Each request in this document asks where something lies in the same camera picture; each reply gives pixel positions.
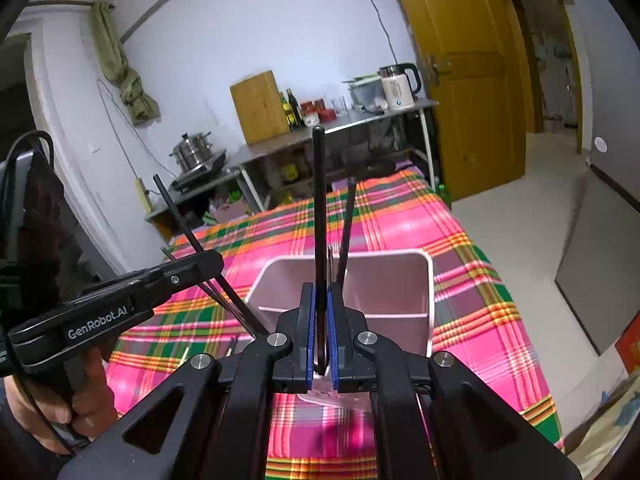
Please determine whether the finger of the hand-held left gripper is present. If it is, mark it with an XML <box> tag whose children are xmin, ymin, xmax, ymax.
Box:
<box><xmin>134</xmin><ymin>250</ymin><xmax>225</xmax><ymax>307</ymax></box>

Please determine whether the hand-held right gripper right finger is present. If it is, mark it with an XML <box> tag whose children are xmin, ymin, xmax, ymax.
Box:
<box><xmin>326</xmin><ymin>282</ymin><xmax>585</xmax><ymax>480</ymax></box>

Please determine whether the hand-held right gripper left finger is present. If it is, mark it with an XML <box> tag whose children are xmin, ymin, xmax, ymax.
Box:
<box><xmin>55</xmin><ymin>282</ymin><xmax>316</xmax><ymax>480</ymax></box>

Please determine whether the black metal-tipped chopstick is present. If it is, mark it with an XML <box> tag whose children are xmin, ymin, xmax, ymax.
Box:
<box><xmin>312</xmin><ymin>125</ymin><xmax>331</xmax><ymax>376</ymax></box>
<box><xmin>161</xmin><ymin>246</ymin><xmax>256</xmax><ymax>336</ymax></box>
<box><xmin>152</xmin><ymin>174</ymin><xmax>271</xmax><ymax>338</ymax></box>
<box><xmin>334</xmin><ymin>176</ymin><xmax>358</xmax><ymax>286</ymax></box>

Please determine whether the pink plastic utensil holder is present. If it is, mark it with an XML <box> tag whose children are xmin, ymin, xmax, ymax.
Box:
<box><xmin>247</xmin><ymin>249</ymin><xmax>436</xmax><ymax>411</ymax></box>

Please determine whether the person's left hand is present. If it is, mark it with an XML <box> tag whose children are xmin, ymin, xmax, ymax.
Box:
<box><xmin>0</xmin><ymin>347</ymin><xmax>121</xmax><ymax>456</ymax></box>

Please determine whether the low shelf table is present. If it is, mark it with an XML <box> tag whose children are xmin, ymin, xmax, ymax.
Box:
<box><xmin>145</xmin><ymin>162</ymin><xmax>266</xmax><ymax>241</ymax></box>

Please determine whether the black induction cooker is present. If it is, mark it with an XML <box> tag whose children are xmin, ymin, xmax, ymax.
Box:
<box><xmin>169</xmin><ymin>152</ymin><xmax>228</xmax><ymax>192</ymax></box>

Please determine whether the steel steamer pot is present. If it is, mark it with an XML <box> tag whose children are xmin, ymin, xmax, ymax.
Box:
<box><xmin>170</xmin><ymin>131</ymin><xmax>215</xmax><ymax>172</ymax></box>

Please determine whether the pink plaid tablecloth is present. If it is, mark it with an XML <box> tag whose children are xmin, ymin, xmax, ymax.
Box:
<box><xmin>105</xmin><ymin>167</ymin><xmax>566</xmax><ymax>480</ymax></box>

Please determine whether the wooden cutting board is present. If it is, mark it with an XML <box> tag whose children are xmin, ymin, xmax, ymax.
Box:
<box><xmin>230</xmin><ymin>70</ymin><xmax>292</xmax><ymax>147</ymax></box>

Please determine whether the steel counter table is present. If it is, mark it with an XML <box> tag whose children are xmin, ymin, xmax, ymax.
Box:
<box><xmin>220</xmin><ymin>97</ymin><xmax>441</xmax><ymax>211</ymax></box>

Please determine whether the green tied curtain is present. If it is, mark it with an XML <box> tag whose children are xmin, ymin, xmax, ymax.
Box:
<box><xmin>91</xmin><ymin>1</ymin><xmax>162</xmax><ymax>127</ymax></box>

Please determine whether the white electric kettle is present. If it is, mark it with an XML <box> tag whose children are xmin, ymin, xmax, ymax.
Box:
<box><xmin>378</xmin><ymin>62</ymin><xmax>423</xmax><ymax>111</ymax></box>

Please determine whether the red box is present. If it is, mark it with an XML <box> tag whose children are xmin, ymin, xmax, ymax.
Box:
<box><xmin>614</xmin><ymin>312</ymin><xmax>640</xmax><ymax>376</ymax></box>

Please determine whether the yellow wooden door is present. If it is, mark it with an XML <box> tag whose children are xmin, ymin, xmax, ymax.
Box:
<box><xmin>382</xmin><ymin>0</ymin><xmax>528</xmax><ymax>203</ymax></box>

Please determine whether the white sliding door frame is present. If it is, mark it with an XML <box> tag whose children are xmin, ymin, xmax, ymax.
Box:
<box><xmin>0</xmin><ymin>2</ymin><xmax>126</xmax><ymax>286</ymax></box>

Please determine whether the air conditioner cable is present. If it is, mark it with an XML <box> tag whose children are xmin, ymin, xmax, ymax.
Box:
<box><xmin>350</xmin><ymin>0</ymin><xmax>416</xmax><ymax>63</ymax></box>

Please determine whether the yellow wooden door frame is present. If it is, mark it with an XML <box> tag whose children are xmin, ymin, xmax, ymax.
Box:
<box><xmin>495</xmin><ymin>0</ymin><xmax>586</xmax><ymax>156</ymax></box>

